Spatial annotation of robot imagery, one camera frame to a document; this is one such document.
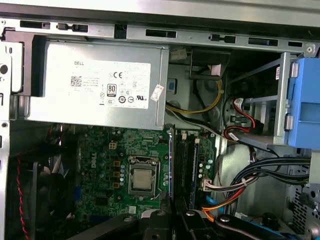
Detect metal socket cover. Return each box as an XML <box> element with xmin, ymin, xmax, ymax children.
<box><xmin>127</xmin><ymin>156</ymin><xmax>161</xmax><ymax>200</ymax></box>

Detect RAM stick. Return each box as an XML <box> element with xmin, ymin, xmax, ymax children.
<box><xmin>168</xmin><ymin>127</ymin><xmax>175</xmax><ymax>218</ymax></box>
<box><xmin>191</xmin><ymin>138</ymin><xmax>200</xmax><ymax>210</ymax></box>

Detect metal drive cage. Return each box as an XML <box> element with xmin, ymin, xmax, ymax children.
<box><xmin>224</xmin><ymin>51</ymin><xmax>320</xmax><ymax>151</ymax></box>

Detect black PC case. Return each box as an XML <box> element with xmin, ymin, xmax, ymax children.
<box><xmin>0</xmin><ymin>0</ymin><xmax>320</xmax><ymax>240</ymax></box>

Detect grey power supply unit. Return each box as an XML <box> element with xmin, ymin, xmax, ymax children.
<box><xmin>24</xmin><ymin>34</ymin><xmax>170</xmax><ymax>131</ymax></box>

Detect red twisted wire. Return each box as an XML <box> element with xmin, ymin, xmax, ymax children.
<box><xmin>15</xmin><ymin>156</ymin><xmax>32</xmax><ymax>240</ymax></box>

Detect black case fan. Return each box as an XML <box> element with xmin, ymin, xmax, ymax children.
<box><xmin>9</xmin><ymin>147</ymin><xmax>78</xmax><ymax>240</ymax></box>

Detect yellow wires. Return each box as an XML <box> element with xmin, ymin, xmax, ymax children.
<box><xmin>164</xmin><ymin>64</ymin><xmax>223</xmax><ymax>115</ymax></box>

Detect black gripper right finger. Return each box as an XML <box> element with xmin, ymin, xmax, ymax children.
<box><xmin>175</xmin><ymin>198</ymin><xmax>286</xmax><ymax>240</ymax></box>

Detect orange wire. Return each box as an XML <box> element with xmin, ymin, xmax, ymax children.
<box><xmin>201</xmin><ymin>189</ymin><xmax>245</xmax><ymax>223</ymax></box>

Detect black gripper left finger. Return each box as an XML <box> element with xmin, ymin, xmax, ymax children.
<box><xmin>66</xmin><ymin>192</ymin><xmax>173</xmax><ymax>240</ymax></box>

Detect black cable bundle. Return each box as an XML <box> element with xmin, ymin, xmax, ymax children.
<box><xmin>217</xmin><ymin>159</ymin><xmax>312</xmax><ymax>201</ymax></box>

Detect green motherboard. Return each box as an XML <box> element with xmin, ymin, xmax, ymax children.
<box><xmin>74</xmin><ymin>124</ymin><xmax>218</xmax><ymax>226</ymax></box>

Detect blue plastic drive bracket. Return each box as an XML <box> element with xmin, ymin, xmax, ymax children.
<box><xmin>284</xmin><ymin>57</ymin><xmax>320</xmax><ymax>150</ymax></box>

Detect silver CPU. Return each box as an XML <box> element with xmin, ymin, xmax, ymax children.
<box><xmin>132</xmin><ymin>169</ymin><xmax>154</xmax><ymax>190</ymax></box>

